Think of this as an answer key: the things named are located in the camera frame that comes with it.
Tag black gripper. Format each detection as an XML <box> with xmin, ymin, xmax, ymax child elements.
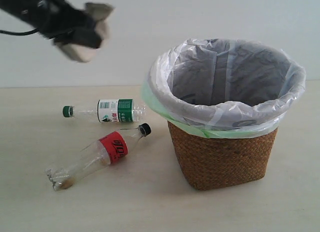
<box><xmin>34</xmin><ymin>0</ymin><xmax>103</xmax><ymax>49</ymax></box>

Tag grey cardboard pulp tray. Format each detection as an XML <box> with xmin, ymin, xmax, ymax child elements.
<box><xmin>53</xmin><ymin>2</ymin><xmax>114</xmax><ymax>63</ymax></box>

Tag red label clear soda bottle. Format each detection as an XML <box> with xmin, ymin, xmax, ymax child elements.
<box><xmin>45</xmin><ymin>123</ymin><xmax>152</xmax><ymax>191</ymax></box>

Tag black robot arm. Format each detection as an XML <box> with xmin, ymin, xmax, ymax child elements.
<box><xmin>0</xmin><ymin>0</ymin><xmax>103</xmax><ymax>49</ymax></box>

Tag translucent white bin liner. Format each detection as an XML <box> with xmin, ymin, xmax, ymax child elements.
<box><xmin>145</xmin><ymin>39</ymin><xmax>306</xmax><ymax>132</ymax></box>

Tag woven brown wicker basket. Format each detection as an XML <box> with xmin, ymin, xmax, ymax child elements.
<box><xmin>168</xmin><ymin>122</ymin><xmax>278</xmax><ymax>191</ymax></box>

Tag green label clear water bottle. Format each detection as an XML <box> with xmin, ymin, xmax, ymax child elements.
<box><xmin>62</xmin><ymin>98</ymin><xmax>147</xmax><ymax>123</ymax></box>

